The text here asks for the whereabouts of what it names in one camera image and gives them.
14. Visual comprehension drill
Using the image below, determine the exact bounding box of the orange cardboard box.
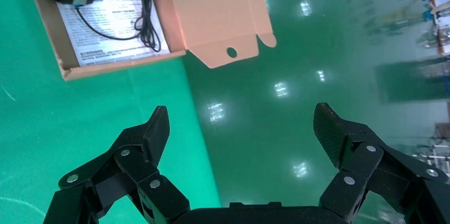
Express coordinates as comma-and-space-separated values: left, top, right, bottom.
22, 0, 278, 81

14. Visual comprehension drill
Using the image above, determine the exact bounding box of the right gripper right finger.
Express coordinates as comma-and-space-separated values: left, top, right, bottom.
313, 102, 450, 224

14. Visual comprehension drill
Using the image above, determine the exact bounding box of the white printed leaflet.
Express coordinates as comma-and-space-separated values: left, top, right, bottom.
56, 0, 171, 67

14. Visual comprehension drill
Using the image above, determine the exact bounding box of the green table mat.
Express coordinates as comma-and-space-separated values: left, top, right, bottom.
0, 0, 222, 224

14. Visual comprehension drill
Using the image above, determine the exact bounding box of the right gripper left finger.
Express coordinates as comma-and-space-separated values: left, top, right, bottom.
42, 105, 191, 224

